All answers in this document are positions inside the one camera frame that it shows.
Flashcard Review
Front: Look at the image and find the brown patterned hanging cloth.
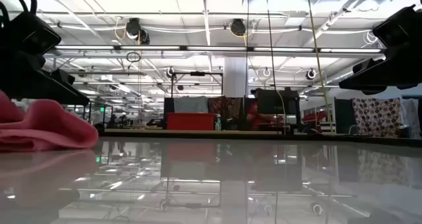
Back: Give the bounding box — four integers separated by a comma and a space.
208, 96, 245, 121

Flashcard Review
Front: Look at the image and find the black frame workstation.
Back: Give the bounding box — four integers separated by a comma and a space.
84, 103, 115, 129

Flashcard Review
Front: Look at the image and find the black left wrist camera cable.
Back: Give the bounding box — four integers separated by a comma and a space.
0, 0, 38, 24

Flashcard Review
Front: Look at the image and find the black ceiling cable reel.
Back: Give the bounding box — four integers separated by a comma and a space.
229, 18, 247, 37
125, 18, 151, 45

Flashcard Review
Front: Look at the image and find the dark partition panel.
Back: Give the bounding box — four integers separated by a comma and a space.
334, 98, 353, 134

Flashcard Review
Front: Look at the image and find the black gantry frame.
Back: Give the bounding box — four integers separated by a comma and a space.
170, 71, 224, 98

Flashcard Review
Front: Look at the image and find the grey hanging cloth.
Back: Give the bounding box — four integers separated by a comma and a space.
173, 96, 209, 114

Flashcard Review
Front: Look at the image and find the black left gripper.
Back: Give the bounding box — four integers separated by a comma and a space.
0, 47, 90, 107

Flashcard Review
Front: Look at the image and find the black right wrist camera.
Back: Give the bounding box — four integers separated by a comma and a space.
372, 5, 422, 49

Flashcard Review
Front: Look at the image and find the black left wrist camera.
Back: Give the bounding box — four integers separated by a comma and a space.
6, 12, 62, 57

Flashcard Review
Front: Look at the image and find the red rounded object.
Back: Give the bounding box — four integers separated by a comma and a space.
301, 110, 329, 125

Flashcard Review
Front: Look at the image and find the white cloth with dark circles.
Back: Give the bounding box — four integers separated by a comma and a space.
351, 98, 403, 138

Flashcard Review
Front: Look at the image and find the yellow hanging cable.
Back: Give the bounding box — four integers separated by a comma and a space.
306, 0, 334, 133

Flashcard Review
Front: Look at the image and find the pink terry towel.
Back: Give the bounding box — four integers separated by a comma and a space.
0, 91, 99, 152

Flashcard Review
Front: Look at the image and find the person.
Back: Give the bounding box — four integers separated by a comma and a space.
246, 101, 284, 131

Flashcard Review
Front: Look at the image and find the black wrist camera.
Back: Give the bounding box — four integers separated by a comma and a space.
6, 12, 62, 57
372, 5, 422, 49

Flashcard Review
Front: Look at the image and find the black monitor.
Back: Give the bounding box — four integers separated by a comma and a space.
255, 87, 301, 126

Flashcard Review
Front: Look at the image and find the black hanging cable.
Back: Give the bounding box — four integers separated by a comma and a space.
264, 0, 287, 134

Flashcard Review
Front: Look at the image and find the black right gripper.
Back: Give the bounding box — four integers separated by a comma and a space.
338, 42, 422, 96

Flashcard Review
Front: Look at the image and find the red box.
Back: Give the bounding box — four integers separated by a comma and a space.
167, 112, 217, 131

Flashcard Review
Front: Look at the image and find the plain white hanging cloth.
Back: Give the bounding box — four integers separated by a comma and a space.
400, 98, 421, 139

